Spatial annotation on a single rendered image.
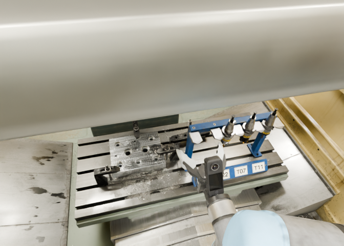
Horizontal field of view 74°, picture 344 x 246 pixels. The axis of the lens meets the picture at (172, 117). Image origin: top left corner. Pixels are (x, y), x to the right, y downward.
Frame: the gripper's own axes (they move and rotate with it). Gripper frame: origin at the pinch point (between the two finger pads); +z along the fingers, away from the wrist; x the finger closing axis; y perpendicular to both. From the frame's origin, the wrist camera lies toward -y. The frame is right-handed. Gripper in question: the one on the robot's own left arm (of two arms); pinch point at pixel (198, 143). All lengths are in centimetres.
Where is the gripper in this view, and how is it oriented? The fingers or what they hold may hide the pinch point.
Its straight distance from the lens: 77.0
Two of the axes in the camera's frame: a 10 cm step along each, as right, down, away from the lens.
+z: -2.3, -7.1, 6.7
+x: 9.7, -1.4, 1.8
